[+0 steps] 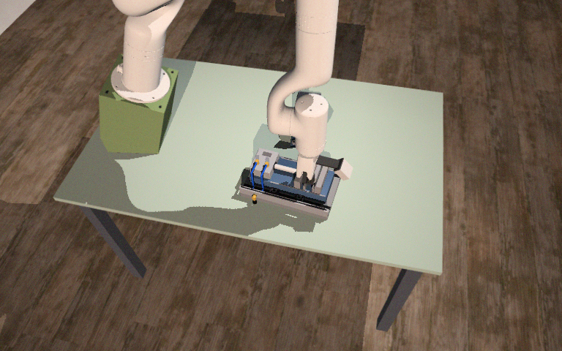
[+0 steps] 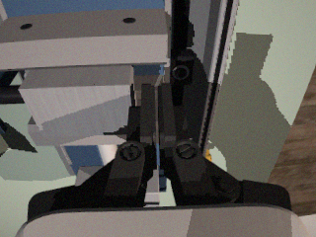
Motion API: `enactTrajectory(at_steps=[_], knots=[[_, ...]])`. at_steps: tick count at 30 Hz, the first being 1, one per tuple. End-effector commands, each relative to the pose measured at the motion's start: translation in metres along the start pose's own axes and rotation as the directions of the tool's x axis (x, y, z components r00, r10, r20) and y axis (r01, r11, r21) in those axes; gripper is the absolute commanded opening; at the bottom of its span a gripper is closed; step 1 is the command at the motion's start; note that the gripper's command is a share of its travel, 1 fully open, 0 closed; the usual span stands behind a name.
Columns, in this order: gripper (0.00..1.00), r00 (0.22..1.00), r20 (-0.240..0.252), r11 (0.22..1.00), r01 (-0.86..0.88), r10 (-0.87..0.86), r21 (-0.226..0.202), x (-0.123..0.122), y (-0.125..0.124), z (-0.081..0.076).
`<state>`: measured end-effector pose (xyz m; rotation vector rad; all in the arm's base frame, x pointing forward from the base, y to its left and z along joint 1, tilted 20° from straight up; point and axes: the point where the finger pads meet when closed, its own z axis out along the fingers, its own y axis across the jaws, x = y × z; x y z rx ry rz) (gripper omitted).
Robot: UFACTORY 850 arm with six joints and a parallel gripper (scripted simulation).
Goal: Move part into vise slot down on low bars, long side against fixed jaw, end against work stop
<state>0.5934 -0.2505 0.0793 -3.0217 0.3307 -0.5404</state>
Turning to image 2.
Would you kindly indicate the dark grey metal block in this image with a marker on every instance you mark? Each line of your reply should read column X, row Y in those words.
column 80, row 100

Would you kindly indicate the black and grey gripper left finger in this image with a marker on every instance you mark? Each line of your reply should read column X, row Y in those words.
column 123, row 181

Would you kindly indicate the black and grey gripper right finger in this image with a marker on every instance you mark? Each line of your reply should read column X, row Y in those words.
column 194, row 179

